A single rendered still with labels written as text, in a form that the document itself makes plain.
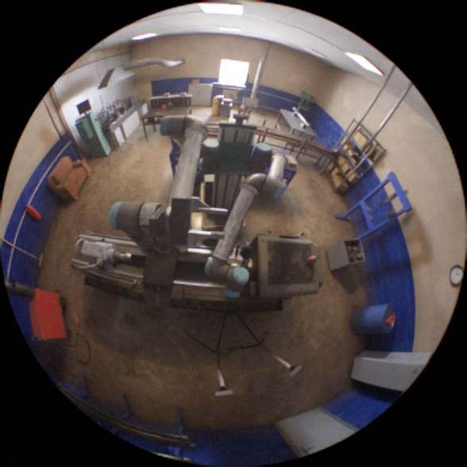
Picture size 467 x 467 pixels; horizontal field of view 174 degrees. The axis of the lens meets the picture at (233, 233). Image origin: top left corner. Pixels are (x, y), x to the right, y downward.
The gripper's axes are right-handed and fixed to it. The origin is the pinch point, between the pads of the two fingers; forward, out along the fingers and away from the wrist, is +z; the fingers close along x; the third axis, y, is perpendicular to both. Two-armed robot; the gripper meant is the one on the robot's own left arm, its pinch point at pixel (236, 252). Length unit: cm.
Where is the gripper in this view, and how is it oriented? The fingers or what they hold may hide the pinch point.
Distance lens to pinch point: 110.0
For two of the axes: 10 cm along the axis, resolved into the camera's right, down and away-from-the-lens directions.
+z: 0.9, -6.8, 7.3
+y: 1.6, -7.1, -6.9
